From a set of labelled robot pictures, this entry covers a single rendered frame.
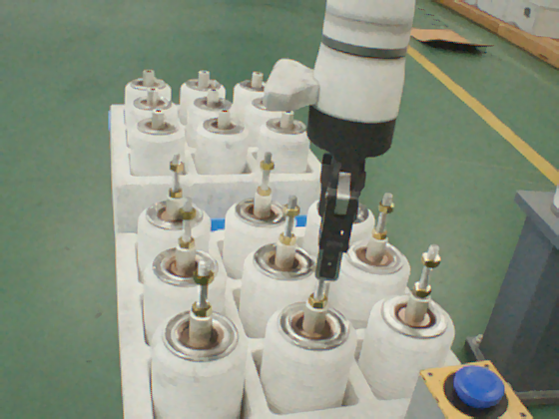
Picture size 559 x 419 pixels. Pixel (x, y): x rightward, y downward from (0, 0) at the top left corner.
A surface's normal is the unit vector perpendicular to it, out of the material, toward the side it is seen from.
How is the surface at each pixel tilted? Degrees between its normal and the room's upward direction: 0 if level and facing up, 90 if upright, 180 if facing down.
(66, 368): 0
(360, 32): 90
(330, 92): 90
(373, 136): 90
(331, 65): 82
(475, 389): 3
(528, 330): 90
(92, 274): 0
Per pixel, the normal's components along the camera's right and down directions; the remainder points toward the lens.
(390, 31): 0.35, 0.47
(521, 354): -0.62, 0.30
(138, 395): 0.11, -0.88
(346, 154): -0.15, 0.44
